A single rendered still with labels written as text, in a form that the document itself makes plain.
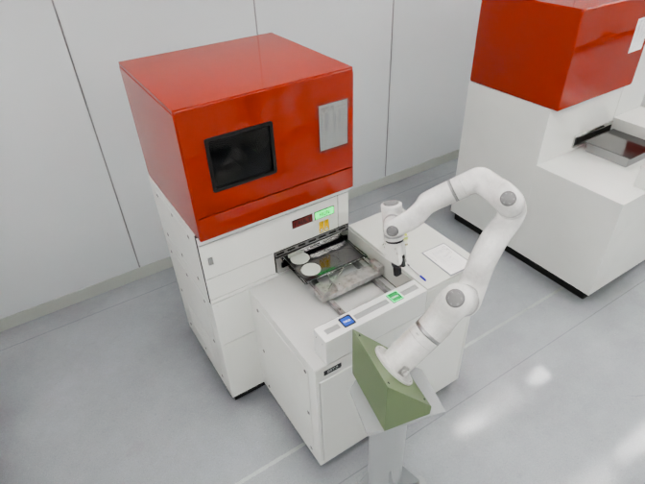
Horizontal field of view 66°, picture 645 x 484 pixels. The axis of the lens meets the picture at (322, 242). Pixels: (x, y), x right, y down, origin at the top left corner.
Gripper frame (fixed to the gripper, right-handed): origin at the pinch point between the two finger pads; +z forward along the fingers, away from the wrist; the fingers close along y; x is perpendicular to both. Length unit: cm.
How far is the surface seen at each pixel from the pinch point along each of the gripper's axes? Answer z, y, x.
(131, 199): 0, -211, -66
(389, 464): 78, 20, -29
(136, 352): 81, -153, -102
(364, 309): 14.8, -5.1, -15.9
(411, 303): 19.4, 0.4, 5.7
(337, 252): 11, -52, 2
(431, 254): 11.6, -16.2, 33.8
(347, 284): 17.5, -30.9, -7.1
